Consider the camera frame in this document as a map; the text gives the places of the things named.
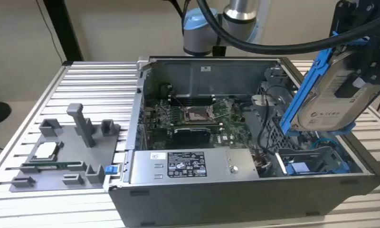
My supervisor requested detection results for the hard disk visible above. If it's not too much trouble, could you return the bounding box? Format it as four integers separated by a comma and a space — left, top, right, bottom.
280, 30, 380, 136

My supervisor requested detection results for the grey metal disk bay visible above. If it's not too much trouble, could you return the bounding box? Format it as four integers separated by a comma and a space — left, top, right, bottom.
249, 94, 349, 177

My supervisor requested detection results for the blue carrier in bay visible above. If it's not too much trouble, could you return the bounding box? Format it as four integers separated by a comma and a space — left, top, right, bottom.
286, 162, 312, 176

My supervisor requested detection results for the green motherboard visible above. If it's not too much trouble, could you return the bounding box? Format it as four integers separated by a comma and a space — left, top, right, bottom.
141, 94, 253, 151

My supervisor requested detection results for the CPU socket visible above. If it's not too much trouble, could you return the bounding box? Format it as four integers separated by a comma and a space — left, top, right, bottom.
182, 105, 216, 122

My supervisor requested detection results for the silver power supply unit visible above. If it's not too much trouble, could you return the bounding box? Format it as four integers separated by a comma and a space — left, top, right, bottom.
128, 149, 261, 185

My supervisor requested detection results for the grey parts rack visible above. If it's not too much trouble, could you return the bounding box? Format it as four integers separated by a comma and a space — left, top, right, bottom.
9, 103, 121, 193

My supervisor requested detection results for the green RAM stick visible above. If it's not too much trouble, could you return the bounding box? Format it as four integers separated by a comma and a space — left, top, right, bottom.
22, 161, 82, 167

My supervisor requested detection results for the silver CPU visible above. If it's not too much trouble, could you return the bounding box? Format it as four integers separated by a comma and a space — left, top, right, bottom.
33, 143, 58, 159

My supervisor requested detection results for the blue disk wire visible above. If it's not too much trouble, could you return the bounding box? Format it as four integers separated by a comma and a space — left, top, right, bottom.
313, 137, 340, 154

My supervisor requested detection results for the thick black hose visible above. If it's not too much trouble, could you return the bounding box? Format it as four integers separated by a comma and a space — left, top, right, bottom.
194, 0, 380, 52

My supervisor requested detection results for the thin dark looped wire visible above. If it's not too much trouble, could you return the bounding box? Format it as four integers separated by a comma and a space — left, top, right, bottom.
261, 85, 292, 153

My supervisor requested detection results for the coloured power wire bundle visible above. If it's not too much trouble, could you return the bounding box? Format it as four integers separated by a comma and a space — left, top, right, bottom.
252, 149, 274, 171

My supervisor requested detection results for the black frame post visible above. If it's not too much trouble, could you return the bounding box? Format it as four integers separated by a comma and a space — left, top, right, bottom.
44, 0, 84, 63

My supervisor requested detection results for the thin black wall cable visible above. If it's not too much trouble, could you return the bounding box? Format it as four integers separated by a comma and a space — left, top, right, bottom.
34, 0, 65, 63

